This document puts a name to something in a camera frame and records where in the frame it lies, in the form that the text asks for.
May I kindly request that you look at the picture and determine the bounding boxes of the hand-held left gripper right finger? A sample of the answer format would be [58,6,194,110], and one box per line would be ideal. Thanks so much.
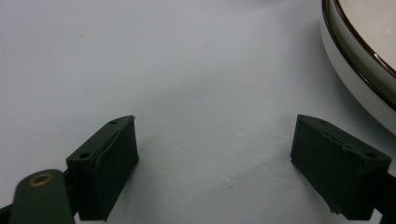
[290,114,392,221]

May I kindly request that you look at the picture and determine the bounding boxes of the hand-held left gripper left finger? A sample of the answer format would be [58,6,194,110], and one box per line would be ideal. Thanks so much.
[65,115,140,222]

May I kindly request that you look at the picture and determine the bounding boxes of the white dark-rimmed plate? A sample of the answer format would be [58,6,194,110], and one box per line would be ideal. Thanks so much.
[319,0,396,137]

